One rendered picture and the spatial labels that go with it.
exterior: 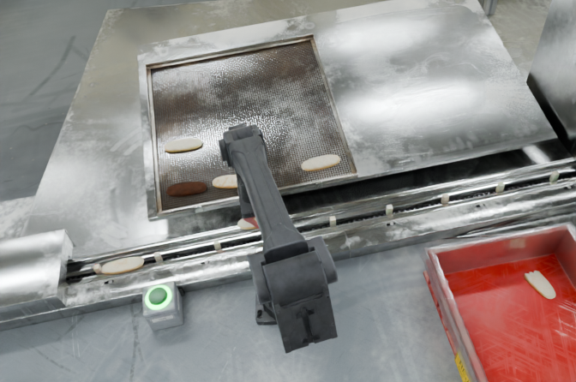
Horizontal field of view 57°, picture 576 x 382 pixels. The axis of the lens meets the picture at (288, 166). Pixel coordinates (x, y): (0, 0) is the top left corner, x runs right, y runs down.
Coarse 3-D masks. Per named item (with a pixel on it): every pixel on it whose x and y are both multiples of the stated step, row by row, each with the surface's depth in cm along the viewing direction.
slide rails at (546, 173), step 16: (512, 176) 132; (528, 176) 132; (544, 176) 131; (448, 192) 131; (464, 192) 130; (512, 192) 129; (368, 208) 129; (384, 208) 129; (432, 208) 128; (304, 224) 128; (352, 224) 127; (208, 240) 127; (224, 240) 127; (128, 256) 126; (144, 256) 125; (192, 256) 124; (208, 256) 124; (128, 272) 123
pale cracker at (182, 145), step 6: (192, 138) 139; (168, 144) 139; (174, 144) 138; (180, 144) 138; (186, 144) 138; (192, 144) 138; (198, 144) 138; (168, 150) 138; (174, 150) 138; (180, 150) 138; (186, 150) 138
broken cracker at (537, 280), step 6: (528, 276) 116; (534, 276) 116; (540, 276) 116; (528, 282) 115; (534, 282) 115; (540, 282) 114; (546, 282) 114; (534, 288) 114; (540, 288) 114; (546, 288) 114; (552, 288) 114; (540, 294) 114; (546, 294) 113; (552, 294) 113
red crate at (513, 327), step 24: (504, 264) 119; (528, 264) 119; (552, 264) 118; (456, 288) 116; (480, 288) 116; (504, 288) 115; (528, 288) 115; (480, 312) 112; (504, 312) 112; (528, 312) 111; (552, 312) 111; (480, 336) 109; (504, 336) 108; (528, 336) 108; (552, 336) 107; (480, 360) 105; (504, 360) 105; (528, 360) 105; (552, 360) 104
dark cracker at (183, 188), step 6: (174, 186) 132; (180, 186) 131; (186, 186) 131; (192, 186) 131; (198, 186) 131; (204, 186) 132; (168, 192) 131; (174, 192) 131; (180, 192) 131; (186, 192) 131; (192, 192) 131; (198, 192) 131
